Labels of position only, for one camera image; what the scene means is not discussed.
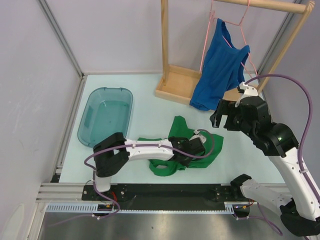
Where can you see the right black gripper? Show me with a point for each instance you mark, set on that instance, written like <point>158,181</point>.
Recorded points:
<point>226,107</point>

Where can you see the green tank top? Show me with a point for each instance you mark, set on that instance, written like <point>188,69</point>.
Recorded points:
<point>181,134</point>

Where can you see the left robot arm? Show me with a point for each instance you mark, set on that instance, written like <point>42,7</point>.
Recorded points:
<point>115,151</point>

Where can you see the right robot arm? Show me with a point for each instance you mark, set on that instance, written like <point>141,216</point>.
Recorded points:
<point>299,212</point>

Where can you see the blue tank top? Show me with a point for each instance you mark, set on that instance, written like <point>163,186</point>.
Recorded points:
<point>222,69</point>

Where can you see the wooden clothes rack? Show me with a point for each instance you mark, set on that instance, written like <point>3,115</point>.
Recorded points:
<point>178,83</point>

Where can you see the teal plastic bin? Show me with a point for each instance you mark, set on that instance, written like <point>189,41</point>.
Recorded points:
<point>107,111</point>

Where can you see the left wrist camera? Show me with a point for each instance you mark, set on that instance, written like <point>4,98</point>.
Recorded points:
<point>198,135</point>

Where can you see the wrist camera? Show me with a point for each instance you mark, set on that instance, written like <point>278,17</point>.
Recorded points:
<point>198,135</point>
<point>246,91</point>

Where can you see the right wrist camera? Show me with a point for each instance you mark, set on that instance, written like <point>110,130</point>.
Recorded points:
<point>246,91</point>

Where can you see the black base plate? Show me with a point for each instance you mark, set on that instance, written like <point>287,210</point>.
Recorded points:
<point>174,197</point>

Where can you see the pink wire hanger with blue top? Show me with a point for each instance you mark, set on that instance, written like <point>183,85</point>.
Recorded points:
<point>243,45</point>

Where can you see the aluminium frame post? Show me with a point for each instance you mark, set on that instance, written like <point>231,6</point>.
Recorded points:
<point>49,15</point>

